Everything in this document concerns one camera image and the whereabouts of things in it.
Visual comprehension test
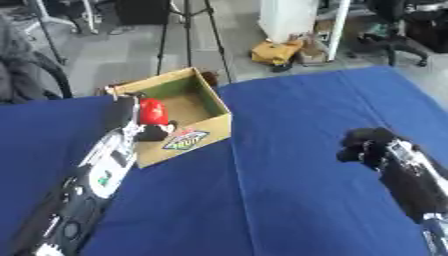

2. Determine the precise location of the brown cardboard box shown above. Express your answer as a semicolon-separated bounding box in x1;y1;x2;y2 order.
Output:
295;32;333;66

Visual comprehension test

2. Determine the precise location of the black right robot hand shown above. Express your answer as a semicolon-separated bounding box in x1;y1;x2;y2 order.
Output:
334;126;405;172

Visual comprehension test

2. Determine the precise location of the black office chair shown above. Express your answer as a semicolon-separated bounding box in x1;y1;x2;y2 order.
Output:
348;0;448;68

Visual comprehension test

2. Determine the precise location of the white pillar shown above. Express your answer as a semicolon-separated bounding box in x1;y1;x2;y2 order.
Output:
257;0;321;44

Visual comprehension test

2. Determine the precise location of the red toy fruit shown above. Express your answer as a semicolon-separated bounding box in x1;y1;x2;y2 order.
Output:
138;97;172;126

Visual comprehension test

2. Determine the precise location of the tan cardboard box green inside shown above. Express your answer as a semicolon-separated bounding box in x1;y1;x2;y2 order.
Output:
103;66;235;169

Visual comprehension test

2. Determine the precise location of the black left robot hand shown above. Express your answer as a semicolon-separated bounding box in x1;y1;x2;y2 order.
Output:
103;92;181;143

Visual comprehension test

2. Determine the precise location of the black tripod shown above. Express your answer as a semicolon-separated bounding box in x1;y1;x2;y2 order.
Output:
154;0;235;84

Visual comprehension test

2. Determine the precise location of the dark grey chair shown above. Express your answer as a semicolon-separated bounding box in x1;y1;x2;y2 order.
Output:
0;13;76;105

